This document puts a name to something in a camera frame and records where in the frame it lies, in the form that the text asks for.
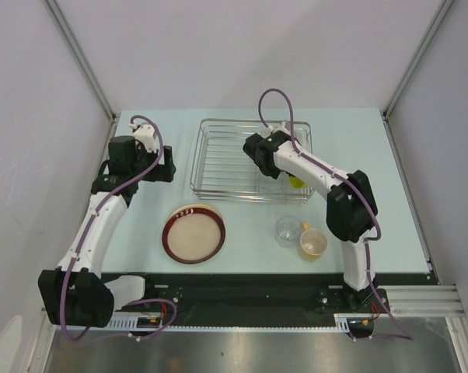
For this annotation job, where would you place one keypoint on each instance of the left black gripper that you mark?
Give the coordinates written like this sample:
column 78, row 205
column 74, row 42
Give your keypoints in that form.
column 162, row 172

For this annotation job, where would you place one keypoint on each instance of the beige bird plate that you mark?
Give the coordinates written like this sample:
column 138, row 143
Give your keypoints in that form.
column 197, row 205

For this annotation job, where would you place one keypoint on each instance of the red rimmed plate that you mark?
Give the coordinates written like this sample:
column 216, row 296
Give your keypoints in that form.
column 194, row 236

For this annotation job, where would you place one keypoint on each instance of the yellow-green bowl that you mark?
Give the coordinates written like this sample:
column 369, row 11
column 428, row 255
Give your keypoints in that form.
column 296, row 183

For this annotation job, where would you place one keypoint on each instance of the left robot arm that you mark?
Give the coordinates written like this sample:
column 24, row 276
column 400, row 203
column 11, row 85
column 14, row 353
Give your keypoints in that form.
column 74, row 293

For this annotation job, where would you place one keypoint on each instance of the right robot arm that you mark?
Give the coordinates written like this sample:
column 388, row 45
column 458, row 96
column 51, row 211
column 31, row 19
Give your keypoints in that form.
column 351, row 214

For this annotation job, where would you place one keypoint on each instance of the clear plastic cup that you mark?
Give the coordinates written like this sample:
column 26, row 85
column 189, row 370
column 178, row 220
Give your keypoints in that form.
column 288, row 230

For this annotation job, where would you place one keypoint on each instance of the yellow mug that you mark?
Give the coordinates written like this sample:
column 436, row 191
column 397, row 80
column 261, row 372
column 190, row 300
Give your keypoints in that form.
column 312, row 243

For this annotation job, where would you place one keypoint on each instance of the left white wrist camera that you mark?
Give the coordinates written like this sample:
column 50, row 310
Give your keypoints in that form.
column 146, row 135

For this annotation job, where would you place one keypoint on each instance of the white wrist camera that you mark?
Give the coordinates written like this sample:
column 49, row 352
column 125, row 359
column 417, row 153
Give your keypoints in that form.
column 283, row 126
column 146, row 135

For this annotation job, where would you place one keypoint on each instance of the metal wire dish rack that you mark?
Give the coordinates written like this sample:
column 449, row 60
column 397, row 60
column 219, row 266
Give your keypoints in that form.
column 222, row 171

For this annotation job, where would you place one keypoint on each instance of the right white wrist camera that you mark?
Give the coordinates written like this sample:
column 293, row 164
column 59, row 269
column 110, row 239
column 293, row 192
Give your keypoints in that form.
column 283, row 126

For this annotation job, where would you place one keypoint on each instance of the left aluminium corner post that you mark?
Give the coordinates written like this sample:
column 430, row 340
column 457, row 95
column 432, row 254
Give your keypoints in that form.
column 71, row 41

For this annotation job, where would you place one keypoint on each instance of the aluminium corner post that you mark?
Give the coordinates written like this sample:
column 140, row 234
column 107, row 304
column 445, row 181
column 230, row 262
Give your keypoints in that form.
column 71, row 41
column 420, row 53

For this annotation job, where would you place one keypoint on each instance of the white slotted cable duct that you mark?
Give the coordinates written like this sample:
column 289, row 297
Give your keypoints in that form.
column 324, row 324

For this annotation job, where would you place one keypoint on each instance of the right aluminium corner post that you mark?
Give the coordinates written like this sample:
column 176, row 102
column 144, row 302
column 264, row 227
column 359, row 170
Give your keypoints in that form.
column 420, row 53

